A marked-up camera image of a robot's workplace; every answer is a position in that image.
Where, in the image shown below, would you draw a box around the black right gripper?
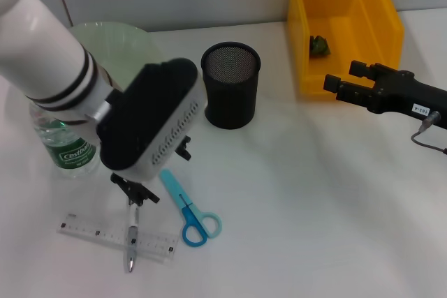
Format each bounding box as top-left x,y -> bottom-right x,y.
323,60 -> 447,121

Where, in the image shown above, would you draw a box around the green plastic wrapper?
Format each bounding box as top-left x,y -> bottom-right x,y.
309,34 -> 332,57

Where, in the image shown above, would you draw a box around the blue scissors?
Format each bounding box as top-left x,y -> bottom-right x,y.
159,168 -> 223,247

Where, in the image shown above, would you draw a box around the clear green-label water bottle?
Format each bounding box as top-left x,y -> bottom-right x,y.
29,100 -> 102,179

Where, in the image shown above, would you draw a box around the silver ballpoint pen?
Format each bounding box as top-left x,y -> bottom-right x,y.
124,203 -> 140,274

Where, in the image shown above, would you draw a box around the transparent plastic ruler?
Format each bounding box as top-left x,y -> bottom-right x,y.
57,212 -> 179,264

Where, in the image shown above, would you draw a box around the black mesh pen holder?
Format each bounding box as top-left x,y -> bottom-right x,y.
200,42 -> 262,130

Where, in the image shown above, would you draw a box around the pale green wavy glass plate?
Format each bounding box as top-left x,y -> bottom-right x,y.
67,21 -> 167,91

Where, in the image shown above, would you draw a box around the yellow plastic bin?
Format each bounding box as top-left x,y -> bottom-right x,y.
288,0 -> 406,98

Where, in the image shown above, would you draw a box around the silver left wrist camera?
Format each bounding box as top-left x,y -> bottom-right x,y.
95,57 -> 210,183

